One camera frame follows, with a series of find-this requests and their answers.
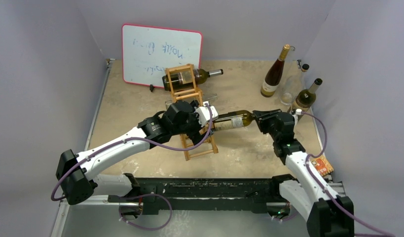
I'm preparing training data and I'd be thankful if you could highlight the green bottle silver cap top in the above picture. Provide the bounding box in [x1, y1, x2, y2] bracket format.
[162, 69, 223, 91]

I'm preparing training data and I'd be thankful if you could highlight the red wine bottle gold cap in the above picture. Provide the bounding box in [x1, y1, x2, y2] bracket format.
[260, 44, 291, 97]

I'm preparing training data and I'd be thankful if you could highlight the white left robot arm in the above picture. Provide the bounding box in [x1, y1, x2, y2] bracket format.
[51, 100, 219, 205]

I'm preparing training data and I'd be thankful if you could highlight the green bottle silver cap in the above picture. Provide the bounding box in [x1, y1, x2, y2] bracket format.
[287, 78, 323, 113]
[162, 69, 223, 91]

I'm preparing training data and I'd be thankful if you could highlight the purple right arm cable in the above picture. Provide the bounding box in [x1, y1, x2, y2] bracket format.
[298, 111, 397, 237]

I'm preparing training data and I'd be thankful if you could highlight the clear round glass bottle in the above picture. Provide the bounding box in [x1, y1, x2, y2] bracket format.
[286, 45, 296, 63]

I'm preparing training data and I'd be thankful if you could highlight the green bottle black neck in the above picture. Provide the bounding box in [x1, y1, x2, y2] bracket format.
[212, 110, 255, 132]

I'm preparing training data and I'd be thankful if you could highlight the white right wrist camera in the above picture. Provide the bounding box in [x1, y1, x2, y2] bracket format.
[295, 109, 303, 115]

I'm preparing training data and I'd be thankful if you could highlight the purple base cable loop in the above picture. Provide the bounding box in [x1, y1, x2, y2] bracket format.
[118, 193, 173, 232]

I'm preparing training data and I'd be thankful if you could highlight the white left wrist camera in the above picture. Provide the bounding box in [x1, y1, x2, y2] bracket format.
[195, 101, 219, 126]

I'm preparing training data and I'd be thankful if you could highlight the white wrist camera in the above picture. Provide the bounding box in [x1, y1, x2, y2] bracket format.
[295, 109, 303, 115]
[195, 101, 219, 126]

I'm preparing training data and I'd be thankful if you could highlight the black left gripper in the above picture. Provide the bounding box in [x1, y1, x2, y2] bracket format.
[172, 101, 213, 145]

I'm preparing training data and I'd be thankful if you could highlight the clear square glass bottle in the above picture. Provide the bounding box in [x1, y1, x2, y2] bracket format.
[279, 64, 310, 106]

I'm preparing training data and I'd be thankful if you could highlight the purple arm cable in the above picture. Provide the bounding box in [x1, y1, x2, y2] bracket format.
[50, 104, 214, 202]
[298, 111, 397, 237]

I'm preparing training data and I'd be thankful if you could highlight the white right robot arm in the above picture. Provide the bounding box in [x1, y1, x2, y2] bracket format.
[253, 109, 354, 237]

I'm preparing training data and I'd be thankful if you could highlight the orange circuit board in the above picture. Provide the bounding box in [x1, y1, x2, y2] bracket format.
[310, 155, 334, 177]

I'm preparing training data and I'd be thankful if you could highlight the pink-framed whiteboard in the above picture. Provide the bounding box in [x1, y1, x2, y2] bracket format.
[121, 24, 203, 88]

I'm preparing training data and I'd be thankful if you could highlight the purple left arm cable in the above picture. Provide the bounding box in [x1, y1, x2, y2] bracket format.
[50, 104, 214, 202]

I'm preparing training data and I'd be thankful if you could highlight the green bottle silver cap front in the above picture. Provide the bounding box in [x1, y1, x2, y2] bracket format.
[287, 78, 323, 113]

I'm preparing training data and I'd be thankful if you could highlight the wooden wine rack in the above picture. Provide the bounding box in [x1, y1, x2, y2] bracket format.
[163, 64, 219, 161]

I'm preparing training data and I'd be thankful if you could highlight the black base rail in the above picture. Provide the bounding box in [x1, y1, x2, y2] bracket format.
[59, 177, 320, 215]

